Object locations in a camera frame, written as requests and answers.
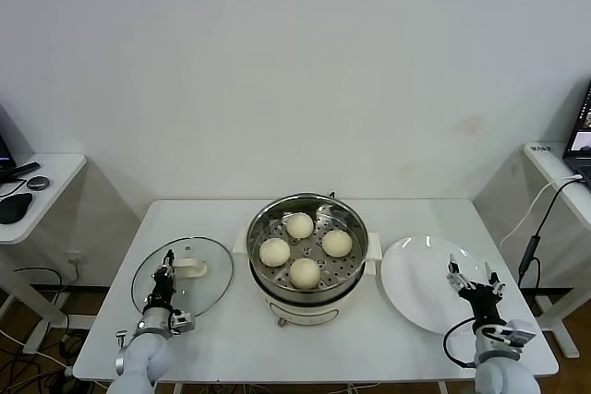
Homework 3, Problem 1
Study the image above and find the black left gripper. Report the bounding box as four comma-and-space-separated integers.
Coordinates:
148, 249, 181, 310

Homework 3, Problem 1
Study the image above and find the steel steamer pot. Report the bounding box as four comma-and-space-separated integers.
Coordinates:
233, 232, 384, 328

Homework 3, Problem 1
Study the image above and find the white side desk with laptop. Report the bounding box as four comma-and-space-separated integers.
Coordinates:
524, 142, 591, 361

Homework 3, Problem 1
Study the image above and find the black remote stick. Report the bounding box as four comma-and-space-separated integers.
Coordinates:
8, 161, 42, 181

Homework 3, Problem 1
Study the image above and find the black looping floor cable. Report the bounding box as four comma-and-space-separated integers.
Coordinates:
13, 267, 70, 335

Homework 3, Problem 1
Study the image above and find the open black laptop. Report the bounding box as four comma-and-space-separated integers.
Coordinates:
563, 78, 591, 187

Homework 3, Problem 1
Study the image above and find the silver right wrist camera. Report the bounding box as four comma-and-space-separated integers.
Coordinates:
501, 318, 537, 349

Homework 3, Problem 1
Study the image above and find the black computer mouse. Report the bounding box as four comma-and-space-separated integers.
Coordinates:
0, 193, 35, 225

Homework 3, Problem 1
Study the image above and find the white steamed baozi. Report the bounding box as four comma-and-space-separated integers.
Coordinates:
285, 212, 317, 242
320, 229, 355, 258
259, 237, 292, 269
289, 257, 321, 289

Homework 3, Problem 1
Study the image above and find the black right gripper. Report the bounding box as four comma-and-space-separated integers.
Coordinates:
445, 253, 506, 328

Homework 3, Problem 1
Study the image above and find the round white plate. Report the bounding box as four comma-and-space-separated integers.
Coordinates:
380, 235, 495, 334

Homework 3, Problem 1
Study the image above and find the white side desk with mouse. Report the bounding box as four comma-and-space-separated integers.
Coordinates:
0, 152, 88, 353

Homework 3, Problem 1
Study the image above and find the perforated steel steamer basket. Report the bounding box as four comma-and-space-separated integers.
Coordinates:
247, 194, 370, 301

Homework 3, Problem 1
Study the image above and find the white charging cable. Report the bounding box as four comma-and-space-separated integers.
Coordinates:
500, 174, 584, 250

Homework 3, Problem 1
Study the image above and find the glass lid with cream handle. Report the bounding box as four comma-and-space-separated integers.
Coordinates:
131, 235, 235, 319

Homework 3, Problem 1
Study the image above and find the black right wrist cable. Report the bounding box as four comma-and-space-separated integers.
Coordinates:
442, 317, 479, 370

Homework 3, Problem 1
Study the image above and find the black cable with adapter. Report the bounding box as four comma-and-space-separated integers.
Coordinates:
517, 177, 590, 316

